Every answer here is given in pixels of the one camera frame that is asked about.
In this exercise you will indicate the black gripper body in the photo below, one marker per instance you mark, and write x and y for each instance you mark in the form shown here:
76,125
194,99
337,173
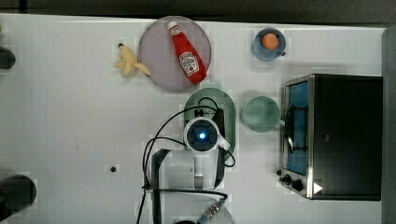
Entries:
211,122

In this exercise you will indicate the green plastic strainer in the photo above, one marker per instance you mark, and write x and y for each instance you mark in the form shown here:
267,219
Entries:
212,96

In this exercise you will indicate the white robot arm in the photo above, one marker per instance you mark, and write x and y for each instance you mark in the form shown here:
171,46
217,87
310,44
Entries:
198,168

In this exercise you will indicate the green mug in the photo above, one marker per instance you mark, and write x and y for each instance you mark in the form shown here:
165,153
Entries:
261,114

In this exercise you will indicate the red plush ketchup bottle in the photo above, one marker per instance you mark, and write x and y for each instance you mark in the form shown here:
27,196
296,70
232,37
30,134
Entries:
189,59

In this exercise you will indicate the blue bowl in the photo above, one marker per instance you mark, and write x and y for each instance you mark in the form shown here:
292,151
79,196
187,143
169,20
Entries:
265,54

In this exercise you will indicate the grey round plate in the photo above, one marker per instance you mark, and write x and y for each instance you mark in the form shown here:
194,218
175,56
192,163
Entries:
157,52

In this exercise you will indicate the orange ball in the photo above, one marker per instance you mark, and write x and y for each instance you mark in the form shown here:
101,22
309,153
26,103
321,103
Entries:
270,41

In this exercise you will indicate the yellow plush banana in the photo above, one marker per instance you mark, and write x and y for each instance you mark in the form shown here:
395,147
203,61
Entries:
129,62

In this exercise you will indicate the black cylinder holder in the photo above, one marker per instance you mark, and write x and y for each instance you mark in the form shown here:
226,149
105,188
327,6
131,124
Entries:
17,193

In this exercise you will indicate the black cylinder far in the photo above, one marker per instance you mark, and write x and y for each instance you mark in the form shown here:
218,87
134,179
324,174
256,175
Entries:
7,58

